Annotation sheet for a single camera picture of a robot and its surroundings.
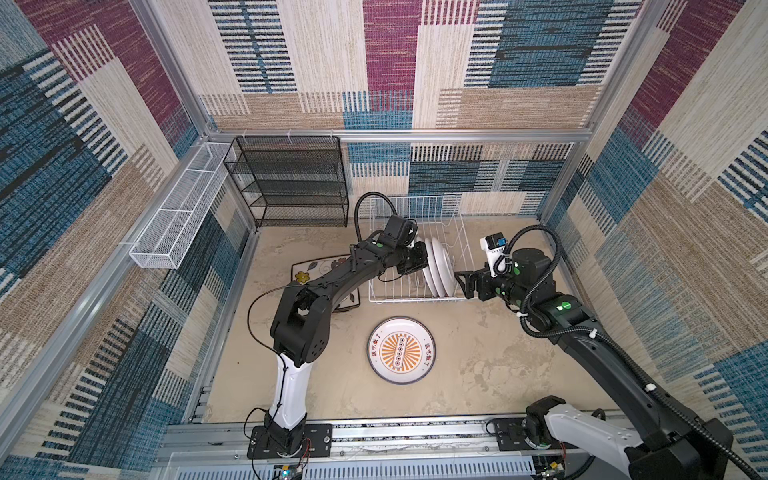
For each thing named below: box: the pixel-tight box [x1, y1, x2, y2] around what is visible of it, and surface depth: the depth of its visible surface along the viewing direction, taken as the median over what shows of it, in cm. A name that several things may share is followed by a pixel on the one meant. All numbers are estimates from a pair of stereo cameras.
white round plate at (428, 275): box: [422, 241, 437, 298], surface depth 87 cm
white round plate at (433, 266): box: [425, 238, 446, 298], surface depth 88 cm
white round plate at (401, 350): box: [367, 316, 437, 385], surface depth 89 cm
